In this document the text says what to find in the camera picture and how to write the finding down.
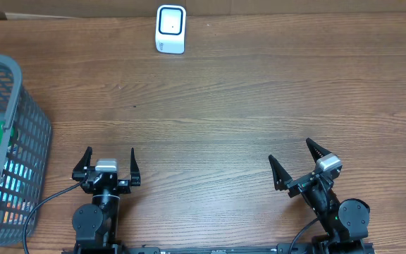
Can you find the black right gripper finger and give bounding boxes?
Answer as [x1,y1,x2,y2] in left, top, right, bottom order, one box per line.
[268,155,293,191]
[306,138,331,162]

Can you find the orange red snack packet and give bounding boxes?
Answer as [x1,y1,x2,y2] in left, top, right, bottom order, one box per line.
[0,200,33,224]

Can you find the teal snack packet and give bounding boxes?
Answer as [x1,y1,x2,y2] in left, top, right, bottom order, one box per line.
[0,162,33,193]

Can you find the grey plastic shopping basket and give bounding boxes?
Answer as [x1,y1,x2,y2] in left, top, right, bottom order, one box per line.
[0,55,53,247]

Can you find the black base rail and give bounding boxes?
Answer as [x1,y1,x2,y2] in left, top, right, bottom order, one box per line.
[61,243,376,254]

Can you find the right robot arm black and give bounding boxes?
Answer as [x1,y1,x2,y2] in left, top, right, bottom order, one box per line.
[268,138,375,253]

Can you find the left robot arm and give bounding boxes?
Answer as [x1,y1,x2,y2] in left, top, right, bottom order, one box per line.
[72,147,141,253]

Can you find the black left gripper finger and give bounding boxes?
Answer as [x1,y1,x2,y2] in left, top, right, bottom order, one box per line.
[73,147,92,173]
[130,147,140,179]

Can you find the white barcode scanner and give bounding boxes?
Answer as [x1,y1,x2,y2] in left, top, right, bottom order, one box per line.
[155,4,187,54]

